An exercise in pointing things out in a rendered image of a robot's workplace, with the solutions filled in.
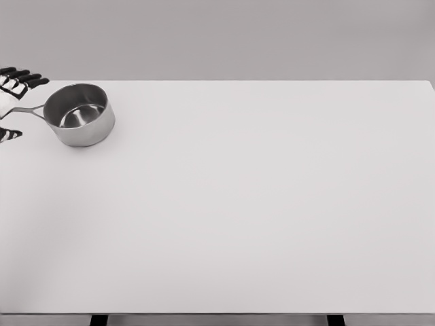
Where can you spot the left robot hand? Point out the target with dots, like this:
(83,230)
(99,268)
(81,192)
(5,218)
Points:
(7,102)

